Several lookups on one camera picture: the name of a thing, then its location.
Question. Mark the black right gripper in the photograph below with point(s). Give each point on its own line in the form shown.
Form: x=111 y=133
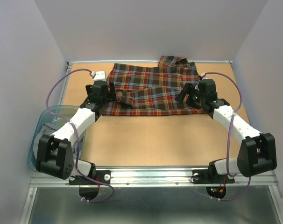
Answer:
x=189 y=89

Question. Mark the aluminium table rail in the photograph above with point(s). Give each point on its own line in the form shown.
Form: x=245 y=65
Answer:
x=122 y=177
x=146 y=61

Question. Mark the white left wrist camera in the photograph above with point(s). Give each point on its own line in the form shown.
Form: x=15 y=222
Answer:
x=99 y=75

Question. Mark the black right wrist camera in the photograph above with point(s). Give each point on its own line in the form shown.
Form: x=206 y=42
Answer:
x=207 y=89

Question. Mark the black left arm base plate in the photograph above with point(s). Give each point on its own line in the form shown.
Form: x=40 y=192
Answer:
x=103 y=176

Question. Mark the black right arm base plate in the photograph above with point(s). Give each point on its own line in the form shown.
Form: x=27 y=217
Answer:
x=204 y=176

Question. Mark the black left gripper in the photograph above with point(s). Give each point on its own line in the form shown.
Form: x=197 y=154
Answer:
x=111 y=96

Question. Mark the aluminium front table rail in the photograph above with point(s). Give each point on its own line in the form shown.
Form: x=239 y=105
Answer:
x=122 y=177

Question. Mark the red blue plaid flannel shirt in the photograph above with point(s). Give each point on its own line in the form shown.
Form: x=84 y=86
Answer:
x=151 y=91

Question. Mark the aluminium back table rail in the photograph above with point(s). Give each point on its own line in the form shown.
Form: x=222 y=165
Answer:
x=146 y=61

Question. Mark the grey crumpled shirt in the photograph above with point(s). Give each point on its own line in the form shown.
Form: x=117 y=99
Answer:
x=49 y=129

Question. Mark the clear blue plastic bin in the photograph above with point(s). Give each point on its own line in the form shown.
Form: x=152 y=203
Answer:
x=46 y=117

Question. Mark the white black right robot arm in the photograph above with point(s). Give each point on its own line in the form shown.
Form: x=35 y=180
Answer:
x=257 y=153

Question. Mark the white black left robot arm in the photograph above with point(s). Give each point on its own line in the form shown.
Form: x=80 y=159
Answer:
x=55 y=151

